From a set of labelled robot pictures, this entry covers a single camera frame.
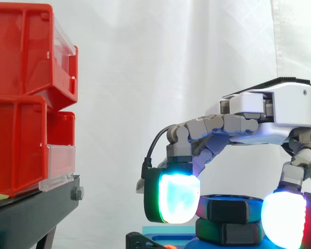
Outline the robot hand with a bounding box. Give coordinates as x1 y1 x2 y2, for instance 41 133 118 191
135 76 311 249

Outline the large black hex nut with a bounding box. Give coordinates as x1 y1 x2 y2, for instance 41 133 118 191
195 193 264 225
195 217 266 246

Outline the turquoise plate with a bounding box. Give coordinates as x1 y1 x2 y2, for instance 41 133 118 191
142 225 197 234

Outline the blue plate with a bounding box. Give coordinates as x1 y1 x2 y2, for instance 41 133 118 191
144 232 197 249

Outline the black metal stand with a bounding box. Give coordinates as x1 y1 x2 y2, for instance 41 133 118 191
0 174 84 249

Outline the red plastic storage bin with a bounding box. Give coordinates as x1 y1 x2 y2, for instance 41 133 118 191
0 94 77 198
0 3 79 110

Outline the thin black cable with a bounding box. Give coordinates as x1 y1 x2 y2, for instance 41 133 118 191
140 126 172 180

